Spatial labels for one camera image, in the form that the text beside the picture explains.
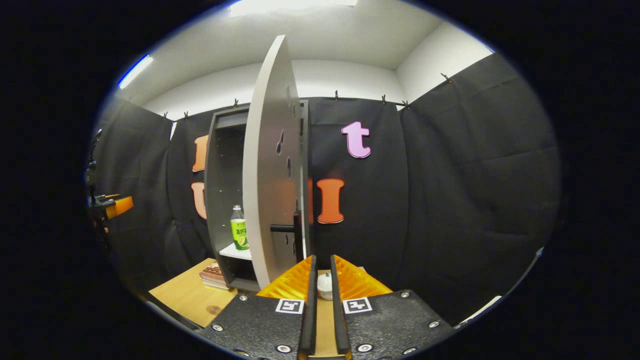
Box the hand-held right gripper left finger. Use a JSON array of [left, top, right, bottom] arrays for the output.
[[196, 255, 318, 360]]

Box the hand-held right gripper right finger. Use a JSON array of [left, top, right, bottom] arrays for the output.
[[330, 254, 453, 360]]

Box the black cabinet door handle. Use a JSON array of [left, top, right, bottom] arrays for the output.
[[270, 212, 304, 250]]

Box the green label bottle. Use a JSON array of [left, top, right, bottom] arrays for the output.
[[230, 205, 249, 251]]

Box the grey cabinet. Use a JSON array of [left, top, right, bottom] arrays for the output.
[[204, 100, 312, 293]]

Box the white round pot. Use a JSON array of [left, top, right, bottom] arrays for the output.
[[317, 272, 334, 301]]

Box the stack of books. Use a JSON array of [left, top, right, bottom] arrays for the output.
[[199, 262, 232, 292]]

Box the ceiling light strip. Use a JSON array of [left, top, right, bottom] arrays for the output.
[[117, 54, 154, 90]]

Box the black backdrop cloth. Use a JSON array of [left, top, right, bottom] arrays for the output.
[[92, 52, 561, 326]]

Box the rectangular ceiling light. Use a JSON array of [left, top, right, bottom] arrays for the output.
[[227, 0, 358, 18]]

